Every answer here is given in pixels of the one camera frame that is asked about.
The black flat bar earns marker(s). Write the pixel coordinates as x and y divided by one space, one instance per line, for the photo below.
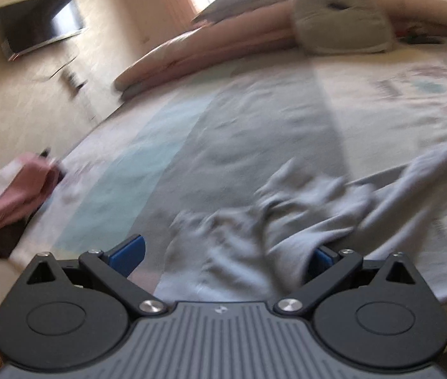
422 40

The grey pants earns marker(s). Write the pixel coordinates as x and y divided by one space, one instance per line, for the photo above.
286 225

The wall-mounted black television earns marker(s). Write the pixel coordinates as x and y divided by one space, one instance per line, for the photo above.
37 23

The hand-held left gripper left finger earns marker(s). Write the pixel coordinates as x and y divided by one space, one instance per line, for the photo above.
128 254

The pink folded clothes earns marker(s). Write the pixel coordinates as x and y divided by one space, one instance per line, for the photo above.
18 197

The white power strip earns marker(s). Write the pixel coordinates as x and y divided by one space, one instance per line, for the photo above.
74 82

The grey animal face cushion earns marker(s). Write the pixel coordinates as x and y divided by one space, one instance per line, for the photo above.
341 23

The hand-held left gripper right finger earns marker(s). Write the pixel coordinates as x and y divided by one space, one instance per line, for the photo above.
322 261

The long pink floral pillow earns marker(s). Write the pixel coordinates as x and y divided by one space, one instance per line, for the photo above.
215 47

